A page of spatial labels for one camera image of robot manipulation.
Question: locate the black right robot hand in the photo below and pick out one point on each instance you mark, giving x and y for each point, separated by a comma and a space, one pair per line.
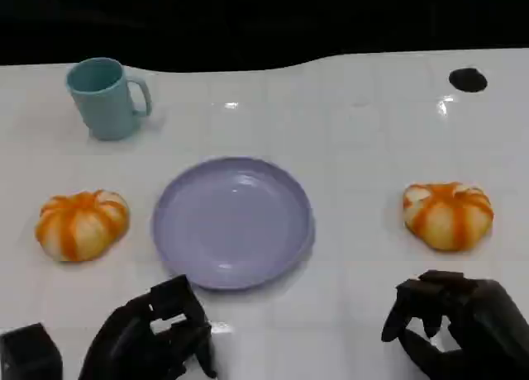
479, 326

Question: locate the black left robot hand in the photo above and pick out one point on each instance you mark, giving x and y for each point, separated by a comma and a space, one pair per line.
136, 338

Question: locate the orange and white bread roll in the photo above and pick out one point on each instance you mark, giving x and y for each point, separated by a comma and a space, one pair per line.
80, 225
448, 215

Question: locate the lilac plate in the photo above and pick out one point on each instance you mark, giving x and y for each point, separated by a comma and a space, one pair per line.
233, 223

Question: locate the pale green mug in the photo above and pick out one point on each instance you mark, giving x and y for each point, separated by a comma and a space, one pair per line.
103, 103

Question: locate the black round table hole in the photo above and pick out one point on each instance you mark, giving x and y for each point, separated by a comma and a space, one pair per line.
468, 79

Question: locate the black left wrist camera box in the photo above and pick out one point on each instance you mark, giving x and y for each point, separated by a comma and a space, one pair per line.
29, 353

